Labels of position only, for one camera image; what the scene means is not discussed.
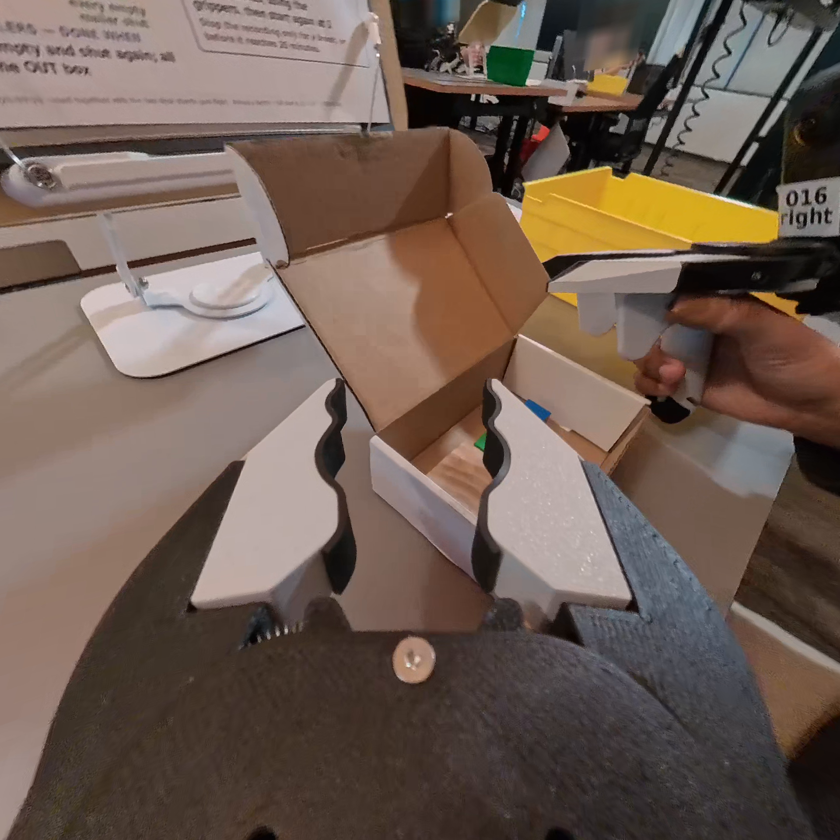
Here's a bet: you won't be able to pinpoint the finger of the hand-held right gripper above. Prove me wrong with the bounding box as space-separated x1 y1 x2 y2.
542 244 697 282
546 255 683 361

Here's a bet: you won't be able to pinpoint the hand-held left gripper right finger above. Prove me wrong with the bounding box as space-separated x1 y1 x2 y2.
471 378 634 632

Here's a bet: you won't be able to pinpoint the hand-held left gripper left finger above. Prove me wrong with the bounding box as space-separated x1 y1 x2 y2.
189 378 358 621

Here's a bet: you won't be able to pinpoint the large yellow plastic bin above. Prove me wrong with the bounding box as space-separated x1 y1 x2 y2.
521 167 805 316

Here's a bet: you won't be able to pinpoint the wooden block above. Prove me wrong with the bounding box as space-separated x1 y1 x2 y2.
427 443 493 519

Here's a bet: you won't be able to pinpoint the white cardboard box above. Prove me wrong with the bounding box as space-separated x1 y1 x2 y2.
226 126 651 555

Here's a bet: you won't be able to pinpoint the grey desk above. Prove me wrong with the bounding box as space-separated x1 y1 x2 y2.
0 217 796 840

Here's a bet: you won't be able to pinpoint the person's right hand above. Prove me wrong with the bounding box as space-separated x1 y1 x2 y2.
633 297 840 437

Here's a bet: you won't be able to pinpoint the black office chair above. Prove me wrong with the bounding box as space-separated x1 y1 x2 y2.
577 62 680 175

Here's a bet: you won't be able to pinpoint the green plastic bin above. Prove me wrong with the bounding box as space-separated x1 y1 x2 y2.
487 46 536 86

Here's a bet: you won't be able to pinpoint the wooden table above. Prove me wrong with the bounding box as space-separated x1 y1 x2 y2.
402 66 647 191

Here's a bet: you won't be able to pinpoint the person's khaki pants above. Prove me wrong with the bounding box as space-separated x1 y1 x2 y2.
722 604 840 762

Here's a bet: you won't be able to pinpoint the hanging brown black panel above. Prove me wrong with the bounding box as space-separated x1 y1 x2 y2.
457 0 526 46

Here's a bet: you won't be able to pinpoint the wooden board with instruction sheet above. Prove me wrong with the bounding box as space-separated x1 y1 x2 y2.
0 0 409 227

